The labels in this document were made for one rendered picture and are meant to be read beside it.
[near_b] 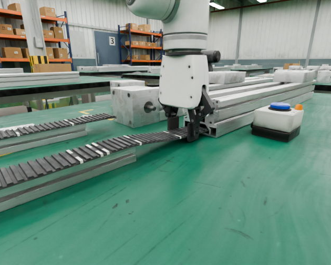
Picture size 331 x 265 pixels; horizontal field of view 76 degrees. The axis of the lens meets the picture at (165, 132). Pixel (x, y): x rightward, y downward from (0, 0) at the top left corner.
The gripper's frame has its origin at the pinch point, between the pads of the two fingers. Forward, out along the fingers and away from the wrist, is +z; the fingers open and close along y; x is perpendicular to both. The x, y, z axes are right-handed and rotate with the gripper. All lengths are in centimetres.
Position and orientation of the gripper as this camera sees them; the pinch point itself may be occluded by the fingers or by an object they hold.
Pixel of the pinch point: (182, 129)
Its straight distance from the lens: 46.2
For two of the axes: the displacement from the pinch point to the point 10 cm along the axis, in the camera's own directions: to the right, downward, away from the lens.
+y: 6.9, 2.2, -6.9
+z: 0.0, 9.5, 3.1
